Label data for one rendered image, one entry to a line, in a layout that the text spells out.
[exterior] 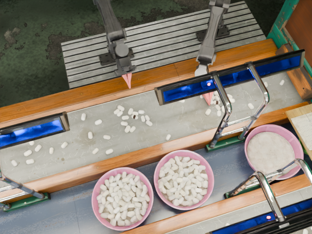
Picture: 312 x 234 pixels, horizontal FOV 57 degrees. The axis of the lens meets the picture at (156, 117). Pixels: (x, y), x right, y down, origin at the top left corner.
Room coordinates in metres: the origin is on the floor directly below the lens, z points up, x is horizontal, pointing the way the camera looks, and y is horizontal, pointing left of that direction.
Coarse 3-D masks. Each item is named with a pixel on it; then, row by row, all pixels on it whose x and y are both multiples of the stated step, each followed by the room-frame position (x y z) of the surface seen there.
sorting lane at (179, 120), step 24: (144, 96) 0.73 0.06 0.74; (240, 96) 0.72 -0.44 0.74; (288, 96) 0.72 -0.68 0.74; (72, 120) 0.60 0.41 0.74; (96, 120) 0.60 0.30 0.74; (120, 120) 0.60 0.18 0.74; (168, 120) 0.59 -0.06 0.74; (192, 120) 0.59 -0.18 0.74; (216, 120) 0.59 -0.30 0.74; (24, 144) 0.47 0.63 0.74; (48, 144) 0.47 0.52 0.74; (72, 144) 0.47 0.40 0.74; (96, 144) 0.47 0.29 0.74; (120, 144) 0.47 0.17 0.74; (144, 144) 0.47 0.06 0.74; (24, 168) 0.36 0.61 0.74; (48, 168) 0.36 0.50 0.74; (72, 168) 0.36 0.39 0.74
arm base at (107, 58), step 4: (128, 52) 1.06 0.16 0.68; (132, 52) 1.06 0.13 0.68; (100, 56) 1.03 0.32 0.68; (104, 56) 1.03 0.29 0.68; (108, 56) 1.03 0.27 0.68; (112, 56) 1.01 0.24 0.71; (132, 56) 1.03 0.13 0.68; (100, 60) 1.00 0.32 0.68; (104, 60) 1.00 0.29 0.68; (108, 60) 1.00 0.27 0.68; (112, 60) 1.00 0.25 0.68; (104, 64) 0.98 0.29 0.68
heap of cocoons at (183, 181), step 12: (180, 156) 0.41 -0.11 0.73; (168, 168) 0.35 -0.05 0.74; (180, 168) 0.35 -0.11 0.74; (192, 168) 0.35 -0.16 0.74; (204, 168) 0.35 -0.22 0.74; (168, 180) 0.29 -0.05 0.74; (180, 180) 0.29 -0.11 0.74; (192, 180) 0.29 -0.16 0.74; (204, 180) 0.30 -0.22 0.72; (168, 192) 0.24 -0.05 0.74; (180, 192) 0.24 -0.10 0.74; (192, 192) 0.24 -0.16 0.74; (204, 192) 0.24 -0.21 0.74; (180, 204) 0.19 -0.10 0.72; (192, 204) 0.19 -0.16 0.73
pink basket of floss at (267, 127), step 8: (256, 128) 0.53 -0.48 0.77; (264, 128) 0.54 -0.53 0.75; (272, 128) 0.54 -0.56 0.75; (280, 128) 0.53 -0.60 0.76; (248, 136) 0.49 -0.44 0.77; (288, 136) 0.50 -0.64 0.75; (296, 144) 0.45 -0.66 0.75; (296, 152) 0.42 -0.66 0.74; (248, 160) 0.37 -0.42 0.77; (296, 168) 0.34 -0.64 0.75; (280, 176) 0.31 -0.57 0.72; (288, 176) 0.30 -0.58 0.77
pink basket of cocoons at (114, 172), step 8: (120, 168) 0.34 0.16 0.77; (128, 168) 0.34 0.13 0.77; (104, 176) 0.31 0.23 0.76; (144, 176) 0.31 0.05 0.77; (96, 184) 0.27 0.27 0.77; (96, 192) 0.24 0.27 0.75; (152, 192) 0.24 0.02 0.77; (96, 200) 0.21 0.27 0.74; (152, 200) 0.20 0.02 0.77; (96, 208) 0.17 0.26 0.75; (96, 216) 0.14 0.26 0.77; (144, 216) 0.14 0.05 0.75; (104, 224) 0.11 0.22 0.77; (136, 224) 0.11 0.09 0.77
